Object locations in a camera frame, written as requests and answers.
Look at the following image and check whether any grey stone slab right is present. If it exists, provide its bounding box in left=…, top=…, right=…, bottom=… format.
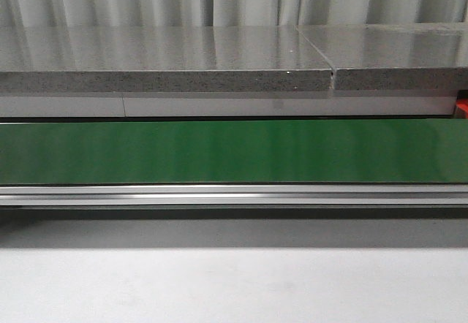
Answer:
left=298, top=23, right=467, bottom=95

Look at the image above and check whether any grey stone slab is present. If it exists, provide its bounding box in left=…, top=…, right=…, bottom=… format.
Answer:
left=298, top=23, right=467, bottom=95
left=1, top=26, right=332, bottom=94

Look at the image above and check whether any aluminium conveyor side rail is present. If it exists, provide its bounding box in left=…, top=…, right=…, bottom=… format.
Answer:
left=1, top=183, right=467, bottom=210

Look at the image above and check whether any white base panel under slabs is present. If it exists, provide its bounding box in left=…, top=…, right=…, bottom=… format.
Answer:
left=1, top=91, right=458, bottom=118

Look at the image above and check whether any green conveyor belt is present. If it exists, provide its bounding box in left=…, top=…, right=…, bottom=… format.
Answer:
left=1, top=118, right=467, bottom=185

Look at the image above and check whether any grey stone slab left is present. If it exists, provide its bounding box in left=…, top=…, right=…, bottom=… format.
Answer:
left=1, top=26, right=332, bottom=94

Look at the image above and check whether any red object at right edge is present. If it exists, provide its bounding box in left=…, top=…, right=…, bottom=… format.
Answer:
left=453, top=99, right=468, bottom=119

